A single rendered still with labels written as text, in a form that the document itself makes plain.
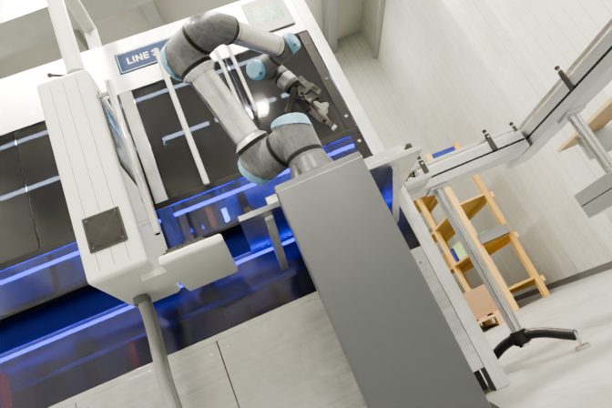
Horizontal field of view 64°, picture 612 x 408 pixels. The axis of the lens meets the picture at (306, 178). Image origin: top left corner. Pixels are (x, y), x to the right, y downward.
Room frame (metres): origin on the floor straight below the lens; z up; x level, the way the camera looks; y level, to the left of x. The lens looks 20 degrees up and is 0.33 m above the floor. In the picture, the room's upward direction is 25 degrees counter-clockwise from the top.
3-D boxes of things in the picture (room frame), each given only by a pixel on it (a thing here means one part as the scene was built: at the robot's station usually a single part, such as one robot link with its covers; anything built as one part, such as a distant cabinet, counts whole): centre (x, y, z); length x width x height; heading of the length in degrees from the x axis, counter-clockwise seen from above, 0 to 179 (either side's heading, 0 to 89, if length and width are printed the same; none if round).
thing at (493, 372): (2.12, -0.34, 1.05); 0.07 x 0.06 x 2.10; 9
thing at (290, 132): (1.36, -0.02, 0.96); 0.13 x 0.12 x 0.14; 60
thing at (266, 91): (2.06, -0.10, 1.51); 0.43 x 0.01 x 0.59; 99
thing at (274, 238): (1.82, 0.20, 0.80); 0.34 x 0.03 x 0.13; 9
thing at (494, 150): (2.32, -0.69, 0.92); 0.69 x 0.15 x 0.16; 99
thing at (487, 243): (7.76, -1.74, 1.18); 2.58 x 0.68 x 2.35; 5
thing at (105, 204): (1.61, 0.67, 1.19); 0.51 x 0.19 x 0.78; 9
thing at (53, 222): (1.90, 0.88, 1.51); 0.49 x 0.01 x 0.59; 99
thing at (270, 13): (2.05, -0.17, 1.96); 0.21 x 0.01 x 0.21; 99
